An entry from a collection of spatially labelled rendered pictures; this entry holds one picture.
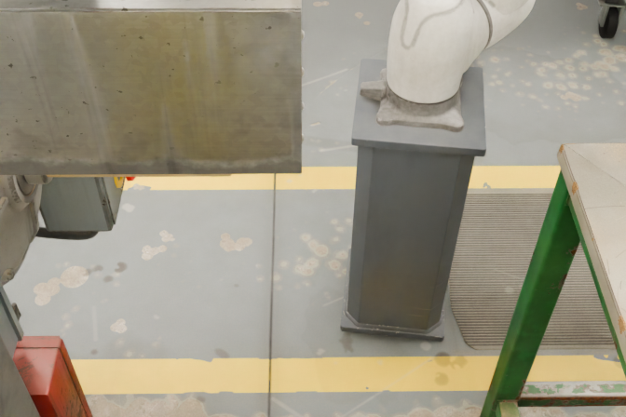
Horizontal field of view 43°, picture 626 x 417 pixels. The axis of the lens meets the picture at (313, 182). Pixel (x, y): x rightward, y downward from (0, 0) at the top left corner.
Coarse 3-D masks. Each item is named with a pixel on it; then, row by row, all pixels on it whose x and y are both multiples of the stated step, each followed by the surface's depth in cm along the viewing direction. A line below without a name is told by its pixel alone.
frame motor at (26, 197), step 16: (0, 176) 74; (16, 176) 76; (0, 192) 74; (16, 192) 76; (32, 192) 80; (0, 208) 74; (16, 208) 77; (32, 208) 83; (0, 224) 75; (16, 224) 79; (32, 224) 84; (0, 240) 75; (16, 240) 79; (32, 240) 87; (0, 256) 76; (16, 256) 80; (0, 272) 77; (16, 272) 83
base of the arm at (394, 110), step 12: (384, 72) 175; (372, 84) 170; (384, 84) 169; (372, 96) 170; (384, 96) 168; (396, 96) 164; (456, 96) 165; (384, 108) 166; (396, 108) 165; (408, 108) 163; (420, 108) 163; (432, 108) 163; (444, 108) 164; (456, 108) 166; (384, 120) 164; (396, 120) 165; (408, 120) 164; (420, 120) 164; (432, 120) 164; (444, 120) 164; (456, 120) 164
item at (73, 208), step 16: (48, 192) 109; (64, 192) 109; (80, 192) 109; (96, 192) 109; (112, 192) 113; (48, 208) 111; (64, 208) 111; (80, 208) 112; (96, 208) 112; (112, 208) 113; (48, 224) 114; (64, 224) 114; (80, 224) 114; (96, 224) 114; (112, 224) 115
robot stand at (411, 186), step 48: (480, 96) 172; (384, 144) 163; (432, 144) 161; (480, 144) 162; (384, 192) 174; (432, 192) 173; (384, 240) 186; (432, 240) 184; (384, 288) 199; (432, 288) 197; (432, 336) 209
